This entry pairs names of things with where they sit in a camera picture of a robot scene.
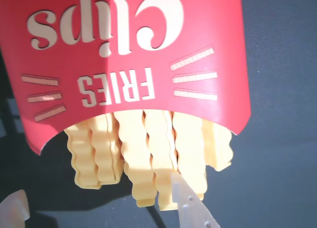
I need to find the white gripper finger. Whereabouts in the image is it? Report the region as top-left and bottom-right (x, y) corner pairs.
(0, 189), (31, 228)
(170, 172), (221, 228)

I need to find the yellow crinkle fry clip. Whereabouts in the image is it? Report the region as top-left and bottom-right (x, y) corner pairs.
(88, 114), (120, 187)
(106, 113), (124, 184)
(172, 111), (208, 201)
(144, 110), (179, 212)
(64, 121), (102, 190)
(113, 111), (157, 209)
(202, 118), (234, 173)

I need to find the grey rubber mat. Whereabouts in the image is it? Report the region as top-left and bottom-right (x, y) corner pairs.
(0, 0), (317, 228)

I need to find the red fries clips box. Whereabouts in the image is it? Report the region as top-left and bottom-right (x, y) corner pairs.
(0, 0), (252, 156)

